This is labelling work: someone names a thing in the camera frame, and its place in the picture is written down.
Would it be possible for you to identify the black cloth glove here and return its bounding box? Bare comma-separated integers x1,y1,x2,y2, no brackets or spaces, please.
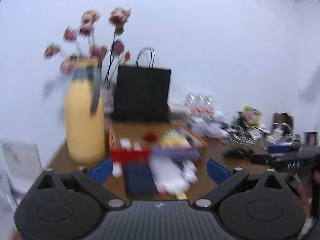
222,148,254,159

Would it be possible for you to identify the black paper shopping bag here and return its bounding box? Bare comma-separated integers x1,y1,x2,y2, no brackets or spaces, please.
111,47,171,122

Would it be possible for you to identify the white round speaker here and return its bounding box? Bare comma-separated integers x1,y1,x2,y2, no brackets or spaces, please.
214,111,224,123

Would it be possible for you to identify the dried pink rose bouquet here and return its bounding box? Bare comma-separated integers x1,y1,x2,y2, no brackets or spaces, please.
43,7,131,82

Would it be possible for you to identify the red cardboard box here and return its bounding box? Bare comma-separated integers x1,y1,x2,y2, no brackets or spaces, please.
108,121,208,166

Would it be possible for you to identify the navy blue pouch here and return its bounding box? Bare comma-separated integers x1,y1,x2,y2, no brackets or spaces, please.
123,163,158,197

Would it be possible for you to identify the red fabric rose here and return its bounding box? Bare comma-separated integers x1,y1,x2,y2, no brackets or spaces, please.
143,132,158,142

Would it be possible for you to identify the small yellow cube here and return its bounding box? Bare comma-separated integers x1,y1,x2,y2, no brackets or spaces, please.
175,191,188,200

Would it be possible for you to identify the yellow white plush toy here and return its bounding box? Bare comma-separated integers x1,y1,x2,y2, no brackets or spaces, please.
159,129,191,148

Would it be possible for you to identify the purple knitted cloth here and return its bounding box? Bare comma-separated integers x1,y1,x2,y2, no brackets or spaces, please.
150,147,201,161

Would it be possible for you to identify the lilac fluffy scrunchie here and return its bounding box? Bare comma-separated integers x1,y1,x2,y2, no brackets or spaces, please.
204,126,228,138

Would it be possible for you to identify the water bottle left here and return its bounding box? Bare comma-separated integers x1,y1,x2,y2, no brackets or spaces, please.
185,93,196,119

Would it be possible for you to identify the yellow thermos jug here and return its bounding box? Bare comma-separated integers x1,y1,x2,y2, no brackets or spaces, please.
65,59,105,164

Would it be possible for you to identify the small white bottle cap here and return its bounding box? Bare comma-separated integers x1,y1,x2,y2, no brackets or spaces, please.
112,161,123,178

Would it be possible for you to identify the water bottle middle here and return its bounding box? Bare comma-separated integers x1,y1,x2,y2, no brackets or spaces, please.
196,94,206,119

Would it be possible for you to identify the white purple gift box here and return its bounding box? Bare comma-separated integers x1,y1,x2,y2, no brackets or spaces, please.
271,142,301,147

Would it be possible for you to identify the water bottle right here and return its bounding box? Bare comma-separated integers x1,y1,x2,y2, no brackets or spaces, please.
205,96,214,122

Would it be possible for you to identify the water bottle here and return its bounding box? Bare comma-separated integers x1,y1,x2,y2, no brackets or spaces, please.
196,94,206,119
185,93,196,119
205,96,214,122

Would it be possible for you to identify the snack bag pink yellow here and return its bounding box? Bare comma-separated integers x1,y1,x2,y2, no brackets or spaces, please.
241,106,262,127

